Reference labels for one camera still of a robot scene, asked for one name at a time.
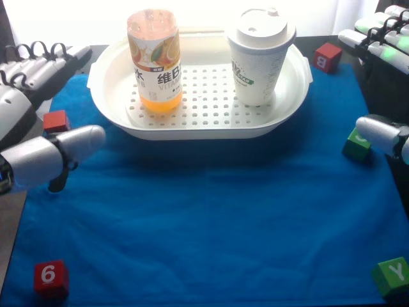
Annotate white paper cup with lid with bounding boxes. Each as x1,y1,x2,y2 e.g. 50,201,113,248
226,6,297,107

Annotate red block letter B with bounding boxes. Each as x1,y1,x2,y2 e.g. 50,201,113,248
312,43,343,74

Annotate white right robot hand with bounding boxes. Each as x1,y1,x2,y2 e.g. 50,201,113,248
337,4,409,159

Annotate white perforated tray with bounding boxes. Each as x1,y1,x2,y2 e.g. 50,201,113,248
86,27,313,141

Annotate green block letter C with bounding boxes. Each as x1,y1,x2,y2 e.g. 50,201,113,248
342,127,373,164

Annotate blue cloth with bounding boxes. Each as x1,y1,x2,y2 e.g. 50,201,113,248
0,63,409,306

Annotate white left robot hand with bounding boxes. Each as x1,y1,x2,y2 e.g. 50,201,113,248
0,41,107,194

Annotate orange vitamin drink bottle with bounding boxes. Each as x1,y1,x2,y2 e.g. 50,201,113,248
127,8,183,113

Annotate plain red block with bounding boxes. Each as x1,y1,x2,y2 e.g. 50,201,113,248
43,110,72,134

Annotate green block letter Y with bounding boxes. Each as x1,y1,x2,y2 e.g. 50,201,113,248
370,256,409,300

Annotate red block number 6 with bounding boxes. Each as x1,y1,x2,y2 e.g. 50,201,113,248
34,259,70,298

